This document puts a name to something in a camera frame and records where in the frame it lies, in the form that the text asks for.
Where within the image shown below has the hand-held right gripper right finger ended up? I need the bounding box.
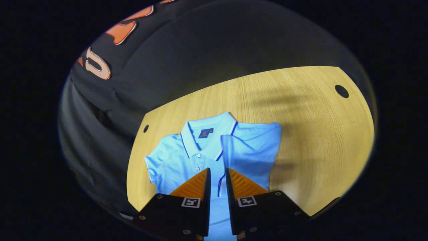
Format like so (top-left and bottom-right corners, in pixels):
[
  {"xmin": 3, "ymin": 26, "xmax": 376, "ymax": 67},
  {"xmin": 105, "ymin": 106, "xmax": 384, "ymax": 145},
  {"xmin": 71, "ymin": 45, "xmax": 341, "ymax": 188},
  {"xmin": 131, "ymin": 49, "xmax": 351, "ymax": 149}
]
[{"xmin": 226, "ymin": 167, "xmax": 311, "ymax": 236}]

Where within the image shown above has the light blue polo T-shirt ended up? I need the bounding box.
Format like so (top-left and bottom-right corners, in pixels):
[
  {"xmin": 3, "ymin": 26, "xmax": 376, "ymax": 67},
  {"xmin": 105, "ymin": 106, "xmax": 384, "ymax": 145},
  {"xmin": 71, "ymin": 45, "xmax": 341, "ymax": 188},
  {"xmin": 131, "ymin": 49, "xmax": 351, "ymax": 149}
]
[{"xmin": 144, "ymin": 111, "xmax": 283, "ymax": 241}]

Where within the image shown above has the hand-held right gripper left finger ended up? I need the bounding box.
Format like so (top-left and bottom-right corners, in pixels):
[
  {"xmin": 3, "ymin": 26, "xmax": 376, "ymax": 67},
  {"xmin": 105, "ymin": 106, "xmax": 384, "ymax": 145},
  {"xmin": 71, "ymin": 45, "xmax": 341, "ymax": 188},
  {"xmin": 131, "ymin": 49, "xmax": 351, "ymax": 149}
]
[{"xmin": 133, "ymin": 168, "xmax": 212, "ymax": 239}]

